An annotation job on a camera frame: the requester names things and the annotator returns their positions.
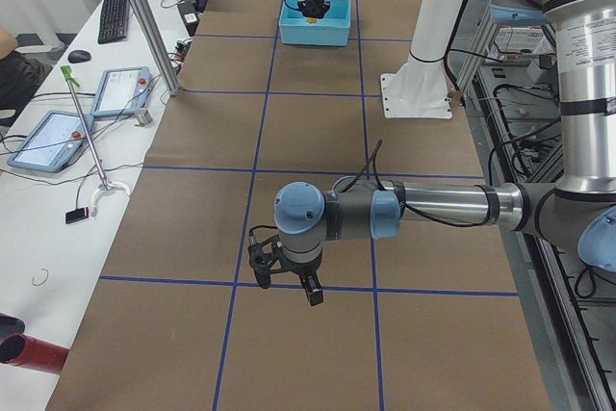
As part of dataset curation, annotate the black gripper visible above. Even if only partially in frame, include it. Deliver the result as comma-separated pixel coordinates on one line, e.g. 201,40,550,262
248,233,323,306
297,0,330,19

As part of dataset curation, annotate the light blue plastic bin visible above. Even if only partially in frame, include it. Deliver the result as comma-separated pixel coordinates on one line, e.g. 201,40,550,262
278,0,351,46

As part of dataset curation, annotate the black keyboard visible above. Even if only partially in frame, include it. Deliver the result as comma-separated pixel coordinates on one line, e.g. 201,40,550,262
97,0,130,44

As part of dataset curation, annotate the far teach pendant tablet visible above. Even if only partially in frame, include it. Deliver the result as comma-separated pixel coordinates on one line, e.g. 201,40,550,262
90,66,152,118

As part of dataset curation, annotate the teach pendant tablet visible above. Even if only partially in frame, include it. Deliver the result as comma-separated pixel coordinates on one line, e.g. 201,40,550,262
90,66,152,118
7,111,85,172

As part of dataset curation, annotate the black computer mouse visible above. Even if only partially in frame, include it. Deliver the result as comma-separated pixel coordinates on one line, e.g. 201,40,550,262
67,49,91,64

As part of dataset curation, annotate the green tipped grabber stick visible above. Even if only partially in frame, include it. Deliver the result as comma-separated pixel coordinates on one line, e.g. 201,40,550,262
61,65,131,217

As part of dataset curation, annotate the near teach pendant tablet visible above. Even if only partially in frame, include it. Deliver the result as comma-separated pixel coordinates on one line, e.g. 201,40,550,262
7,111,85,172

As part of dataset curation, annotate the seated person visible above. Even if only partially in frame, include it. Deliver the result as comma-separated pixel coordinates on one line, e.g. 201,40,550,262
0,28,52,126

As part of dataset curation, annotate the red cylinder bottle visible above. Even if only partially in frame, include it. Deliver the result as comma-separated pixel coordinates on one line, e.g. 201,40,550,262
1,334,69,374

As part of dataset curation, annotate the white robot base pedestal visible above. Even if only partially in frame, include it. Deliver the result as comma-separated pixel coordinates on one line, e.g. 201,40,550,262
381,0,463,119

